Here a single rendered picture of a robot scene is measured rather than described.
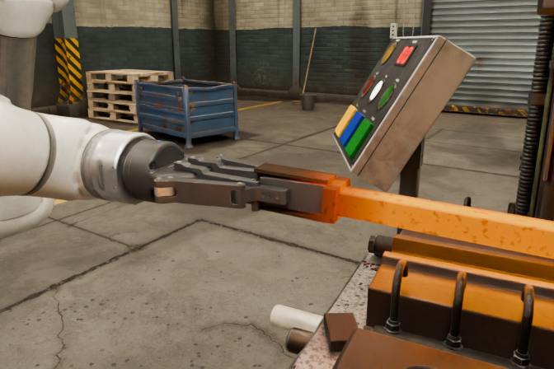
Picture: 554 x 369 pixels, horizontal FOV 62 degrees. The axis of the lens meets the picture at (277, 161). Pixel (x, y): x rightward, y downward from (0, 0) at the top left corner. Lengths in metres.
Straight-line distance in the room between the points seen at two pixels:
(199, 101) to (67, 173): 4.90
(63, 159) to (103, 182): 0.05
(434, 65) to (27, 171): 0.64
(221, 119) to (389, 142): 4.89
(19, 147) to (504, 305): 0.48
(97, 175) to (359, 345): 0.36
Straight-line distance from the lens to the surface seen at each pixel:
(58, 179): 0.60
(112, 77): 7.60
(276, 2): 10.05
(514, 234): 0.43
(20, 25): 1.13
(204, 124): 5.54
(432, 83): 0.85
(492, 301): 0.41
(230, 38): 10.74
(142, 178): 0.54
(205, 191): 0.47
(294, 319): 1.00
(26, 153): 0.56
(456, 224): 0.43
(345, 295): 0.54
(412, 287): 0.41
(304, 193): 0.46
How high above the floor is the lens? 1.19
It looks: 15 degrees down
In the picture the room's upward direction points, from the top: straight up
